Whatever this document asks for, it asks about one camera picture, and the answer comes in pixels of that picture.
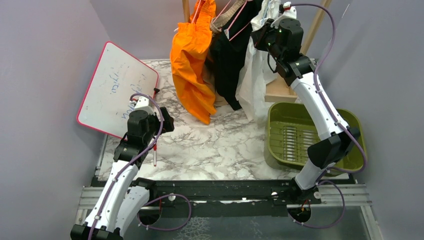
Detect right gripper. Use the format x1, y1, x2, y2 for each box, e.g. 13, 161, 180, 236
251, 18, 283, 63

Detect white shorts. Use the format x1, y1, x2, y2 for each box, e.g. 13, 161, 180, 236
235, 0, 281, 125

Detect olive green plastic basket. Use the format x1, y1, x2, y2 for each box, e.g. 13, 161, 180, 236
264, 102, 364, 171

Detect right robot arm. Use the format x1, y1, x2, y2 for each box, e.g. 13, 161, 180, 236
251, 18, 361, 204

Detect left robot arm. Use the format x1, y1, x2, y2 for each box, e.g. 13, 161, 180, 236
70, 107, 175, 240

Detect black shorts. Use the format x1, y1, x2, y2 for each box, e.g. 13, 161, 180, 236
205, 0, 262, 111

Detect orange shorts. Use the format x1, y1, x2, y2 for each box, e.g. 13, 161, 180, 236
169, 0, 216, 125

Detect red capped marker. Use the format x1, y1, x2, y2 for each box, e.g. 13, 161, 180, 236
153, 144, 157, 167

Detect wooden clothes rack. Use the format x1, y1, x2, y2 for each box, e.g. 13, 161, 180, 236
181, 0, 333, 104

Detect beige garment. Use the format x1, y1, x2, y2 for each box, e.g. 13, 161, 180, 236
209, 0, 246, 37

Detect pink framed whiteboard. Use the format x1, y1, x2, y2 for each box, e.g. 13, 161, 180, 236
76, 41, 159, 137

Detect pink wire hanger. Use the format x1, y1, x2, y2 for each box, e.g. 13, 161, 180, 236
189, 0, 252, 42

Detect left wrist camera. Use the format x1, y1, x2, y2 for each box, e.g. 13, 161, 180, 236
134, 96, 154, 115

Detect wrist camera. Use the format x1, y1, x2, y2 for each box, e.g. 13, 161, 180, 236
134, 96, 154, 115
271, 1, 297, 29

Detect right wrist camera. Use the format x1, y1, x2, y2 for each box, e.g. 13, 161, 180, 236
271, 1, 297, 29

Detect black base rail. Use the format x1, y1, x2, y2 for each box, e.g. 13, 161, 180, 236
79, 179, 372, 220

